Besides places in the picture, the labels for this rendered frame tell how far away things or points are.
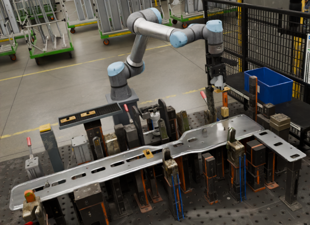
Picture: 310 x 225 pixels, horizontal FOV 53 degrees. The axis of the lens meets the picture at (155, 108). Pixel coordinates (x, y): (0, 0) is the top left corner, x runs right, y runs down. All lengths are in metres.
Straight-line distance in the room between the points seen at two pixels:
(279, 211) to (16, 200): 1.30
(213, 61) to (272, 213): 0.83
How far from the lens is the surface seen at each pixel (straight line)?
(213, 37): 1.56
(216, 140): 1.74
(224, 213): 1.74
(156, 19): 1.89
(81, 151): 1.72
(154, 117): 1.81
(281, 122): 1.81
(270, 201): 1.82
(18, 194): 1.70
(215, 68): 1.60
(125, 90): 2.11
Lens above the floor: 1.95
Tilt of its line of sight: 26 degrees down
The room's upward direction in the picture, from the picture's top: 9 degrees counter-clockwise
